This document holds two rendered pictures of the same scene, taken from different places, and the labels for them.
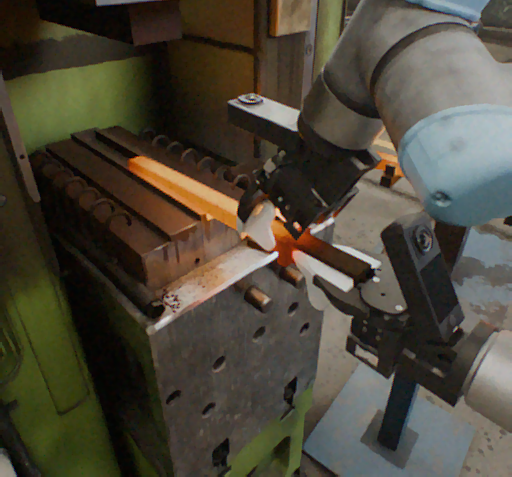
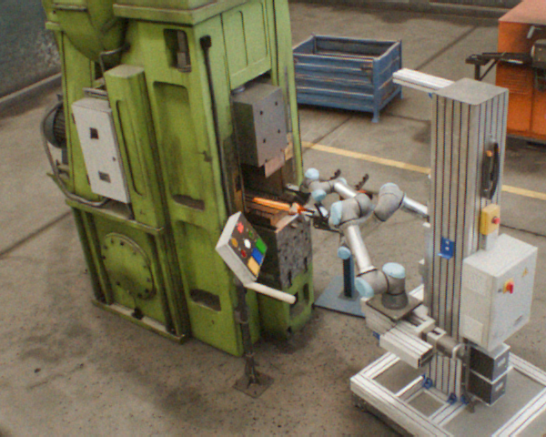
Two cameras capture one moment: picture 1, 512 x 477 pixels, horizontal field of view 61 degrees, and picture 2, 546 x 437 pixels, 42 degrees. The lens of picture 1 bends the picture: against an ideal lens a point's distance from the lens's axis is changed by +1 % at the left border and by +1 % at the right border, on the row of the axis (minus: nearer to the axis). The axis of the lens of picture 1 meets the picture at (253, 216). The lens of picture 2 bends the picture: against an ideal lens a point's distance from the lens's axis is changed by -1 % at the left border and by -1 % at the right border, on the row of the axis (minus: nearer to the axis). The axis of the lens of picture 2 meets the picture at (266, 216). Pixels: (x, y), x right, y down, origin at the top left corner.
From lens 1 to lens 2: 3.99 m
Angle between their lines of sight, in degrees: 6
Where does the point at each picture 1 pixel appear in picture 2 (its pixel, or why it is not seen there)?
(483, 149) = (317, 194)
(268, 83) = (284, 171)
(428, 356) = (325, 222)
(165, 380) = (278, 245)
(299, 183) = (300, 198)
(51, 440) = not seen: hidden behind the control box
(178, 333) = (279, 234)
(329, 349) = (320, 273)
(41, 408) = not seen: hidden behind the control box
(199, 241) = (278, 215)
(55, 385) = not seen: hidden behind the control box
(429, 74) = (312, 187)
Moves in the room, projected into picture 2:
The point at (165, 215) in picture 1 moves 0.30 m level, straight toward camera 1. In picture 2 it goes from (270, 210) to (290, 231)
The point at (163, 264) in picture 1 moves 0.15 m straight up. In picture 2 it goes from (273, 220) to (271, 199)
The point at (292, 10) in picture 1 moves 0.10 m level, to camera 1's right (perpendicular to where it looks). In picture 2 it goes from (288, 154) to (303, 151)
